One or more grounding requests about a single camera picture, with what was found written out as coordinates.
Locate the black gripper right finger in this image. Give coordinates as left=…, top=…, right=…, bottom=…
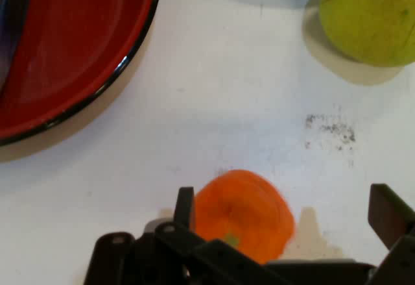
left=368, top=183, right=415, bottom=285

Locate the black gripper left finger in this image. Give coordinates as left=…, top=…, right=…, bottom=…
left=83, top=186, right=283, bottom=285

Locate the dark purple toy eggplant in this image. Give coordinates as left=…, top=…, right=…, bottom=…
left=0, top=0, right=36, bottom=95

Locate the orange toy fruit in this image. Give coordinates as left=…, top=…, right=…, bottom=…
left=193, top=169, right=296, bottom=265

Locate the yellow-green toy pear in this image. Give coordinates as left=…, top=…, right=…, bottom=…
left=318, top=0, right=415, bottom=68

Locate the red plate with black rim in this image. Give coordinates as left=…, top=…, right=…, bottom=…
left=0, top=0, right=163, bottom=147

